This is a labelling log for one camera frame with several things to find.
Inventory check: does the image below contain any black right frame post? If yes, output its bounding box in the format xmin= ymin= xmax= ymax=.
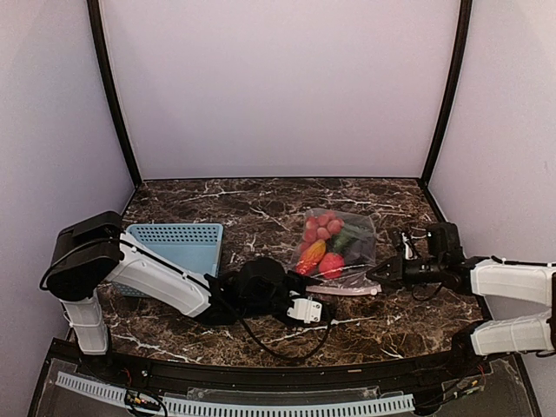
xmin=420 ymin=0 xmax=473 ymax=189

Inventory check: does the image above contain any clear zip top bag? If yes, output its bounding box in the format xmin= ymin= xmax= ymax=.
xmin=290 ymin=208 xmax=381 ymax=296

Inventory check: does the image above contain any light blue plastic basket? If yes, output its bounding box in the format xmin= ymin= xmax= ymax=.
xmin=106 ymin=223 xmax=223 ymax=310

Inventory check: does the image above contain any dark purple fake eggplant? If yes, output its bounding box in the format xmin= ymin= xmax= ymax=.
xmin=344 ymin=226 xmax=376 ymax=264

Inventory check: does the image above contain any black left frame post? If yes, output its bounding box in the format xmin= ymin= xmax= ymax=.
xmin=86 ymin=0 xmax=142 ymax=189

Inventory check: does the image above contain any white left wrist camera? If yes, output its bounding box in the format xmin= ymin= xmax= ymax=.
xmin=286 ymin=295 xmax=323 ymax=324

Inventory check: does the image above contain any red fake grape bunch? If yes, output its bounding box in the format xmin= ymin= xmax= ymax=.
xmin=299 ymin=211 xmax=345 ymax=252

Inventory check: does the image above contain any black frame post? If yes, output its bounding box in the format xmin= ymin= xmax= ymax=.
xmin=86 ymin=0 xmax=142 ymax=189
xmin=420 ymin=0 xmax=473 ymax=189

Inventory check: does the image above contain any green fake vegetable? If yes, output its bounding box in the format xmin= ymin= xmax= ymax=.
xmin=332 ymin=223 xmax=361 ymax=253

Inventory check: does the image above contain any white slotted cable duct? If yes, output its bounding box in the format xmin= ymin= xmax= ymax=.
xmin=55 ymin=372 xmax=415 ymax=417

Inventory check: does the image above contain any red fake strawberry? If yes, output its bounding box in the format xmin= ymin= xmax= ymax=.
xmin=319 ymin=253 xmax=345 ymax=280

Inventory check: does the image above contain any black front rail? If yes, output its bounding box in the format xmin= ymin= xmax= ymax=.
xmin=51 ymin=338 xmax=518 ymax=394

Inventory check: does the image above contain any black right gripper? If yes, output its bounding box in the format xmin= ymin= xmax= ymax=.
xmin=367 ymin=251 xmax=446 ymax=291

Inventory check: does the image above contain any orange yellow fake mango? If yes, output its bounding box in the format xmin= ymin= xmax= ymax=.
xmin=295 ymin=239 xmax=327 ymax=275

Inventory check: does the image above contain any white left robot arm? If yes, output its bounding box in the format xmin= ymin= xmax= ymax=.
xmin=39 ymin=211 xmax=332 ymax=379

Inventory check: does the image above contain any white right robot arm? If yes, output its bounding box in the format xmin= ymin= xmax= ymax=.
xmin=367 ymin=222 xmax=555 ymax=377

